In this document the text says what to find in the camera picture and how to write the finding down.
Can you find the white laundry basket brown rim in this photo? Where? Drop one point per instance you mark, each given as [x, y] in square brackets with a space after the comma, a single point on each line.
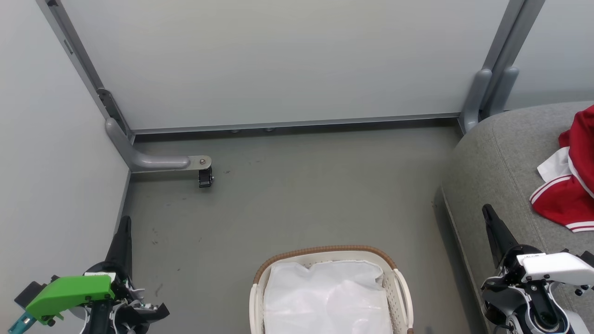
[400, 297]

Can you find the grey fabric sofa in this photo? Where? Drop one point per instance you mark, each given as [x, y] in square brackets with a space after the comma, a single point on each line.
[496, 162]

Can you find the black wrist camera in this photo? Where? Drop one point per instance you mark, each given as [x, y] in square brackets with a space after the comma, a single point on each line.
[29, 291]
[588, 259]

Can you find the grey partition double post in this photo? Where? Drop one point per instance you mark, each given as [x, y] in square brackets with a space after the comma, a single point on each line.
[515, 32]

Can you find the grey partition foot leg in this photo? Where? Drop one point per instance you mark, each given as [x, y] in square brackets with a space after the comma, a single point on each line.
[503, 88]
[475, 97]

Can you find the white basket liner cloth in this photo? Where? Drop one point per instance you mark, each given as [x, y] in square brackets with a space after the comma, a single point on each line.
[325, 301]

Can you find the black caster wheel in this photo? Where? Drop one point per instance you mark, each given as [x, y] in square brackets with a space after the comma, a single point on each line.
[205, 177]

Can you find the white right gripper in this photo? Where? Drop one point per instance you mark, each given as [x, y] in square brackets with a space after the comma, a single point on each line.
[557, 269]

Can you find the grey partition corner post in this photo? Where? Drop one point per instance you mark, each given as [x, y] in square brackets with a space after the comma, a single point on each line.
[74, 51]

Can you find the red white striped garment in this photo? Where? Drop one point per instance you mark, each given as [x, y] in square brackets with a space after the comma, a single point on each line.
[561, 204]

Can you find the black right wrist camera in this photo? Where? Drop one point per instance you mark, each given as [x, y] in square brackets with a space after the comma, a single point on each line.
[588, 259]

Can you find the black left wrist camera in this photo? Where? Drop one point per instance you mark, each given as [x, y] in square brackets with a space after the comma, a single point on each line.
[29, 291]

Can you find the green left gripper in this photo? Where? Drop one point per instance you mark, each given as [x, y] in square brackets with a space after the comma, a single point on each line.
[69, 292]

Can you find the grey partition foot bar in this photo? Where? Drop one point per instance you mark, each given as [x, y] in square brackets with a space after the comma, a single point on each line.
[158, 162]

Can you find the grey partition bottom rail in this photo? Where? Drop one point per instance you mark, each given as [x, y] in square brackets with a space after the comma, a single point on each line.
[297, 124]

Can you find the black post hinge bracket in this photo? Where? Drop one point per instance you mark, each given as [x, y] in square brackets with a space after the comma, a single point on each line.
[113, 111]

